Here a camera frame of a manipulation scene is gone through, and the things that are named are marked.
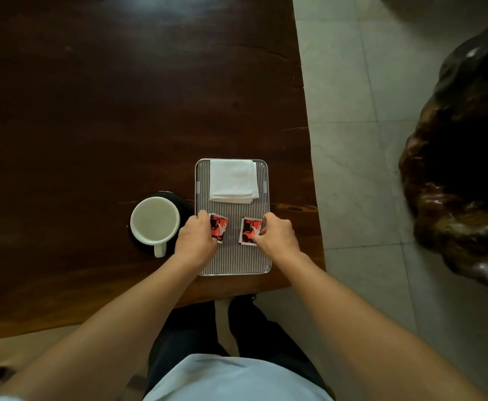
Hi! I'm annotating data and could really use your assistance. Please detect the person's left hand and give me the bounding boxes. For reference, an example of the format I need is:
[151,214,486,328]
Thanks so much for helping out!
[175,211,219,270]

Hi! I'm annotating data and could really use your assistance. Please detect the person's right hand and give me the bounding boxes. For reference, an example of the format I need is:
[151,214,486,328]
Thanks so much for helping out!
[252,212,301,268]

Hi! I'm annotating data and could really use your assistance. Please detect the red printed packet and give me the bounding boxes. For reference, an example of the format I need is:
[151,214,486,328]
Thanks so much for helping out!
[209,213,229,244]
[239,217,264,246]

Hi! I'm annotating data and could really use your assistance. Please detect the person's right forearm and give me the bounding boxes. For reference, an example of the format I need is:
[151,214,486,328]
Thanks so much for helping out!
[275,251,488,401]

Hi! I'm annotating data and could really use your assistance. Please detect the person's left forearm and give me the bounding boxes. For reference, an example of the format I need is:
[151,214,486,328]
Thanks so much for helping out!
[0,252,213,401]

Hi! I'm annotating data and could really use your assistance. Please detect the black saucer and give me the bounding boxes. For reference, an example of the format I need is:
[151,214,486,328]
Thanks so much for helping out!
[128,191,194,257]

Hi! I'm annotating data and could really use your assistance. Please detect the striped metal tray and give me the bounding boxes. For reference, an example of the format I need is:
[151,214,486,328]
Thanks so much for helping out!
[194,158,272,276]

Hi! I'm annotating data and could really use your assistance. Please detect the white folded napkin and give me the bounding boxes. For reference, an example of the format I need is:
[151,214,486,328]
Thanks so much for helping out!
[209,159,260,204]

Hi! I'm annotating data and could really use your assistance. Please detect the white ceramic mug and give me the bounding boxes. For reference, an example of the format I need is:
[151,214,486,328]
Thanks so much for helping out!
[130,196,181,258]

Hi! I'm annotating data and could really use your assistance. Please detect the person's dark trousers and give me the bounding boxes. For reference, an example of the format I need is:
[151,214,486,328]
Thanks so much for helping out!
[144,294,332,397]

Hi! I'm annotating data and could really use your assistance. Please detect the person's light blue shirt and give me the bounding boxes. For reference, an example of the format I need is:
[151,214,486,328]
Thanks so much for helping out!
[141,354,335,401]

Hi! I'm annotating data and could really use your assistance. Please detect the dark carved wooden root stool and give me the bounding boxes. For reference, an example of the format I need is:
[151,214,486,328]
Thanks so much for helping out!
[398,12,488,290]

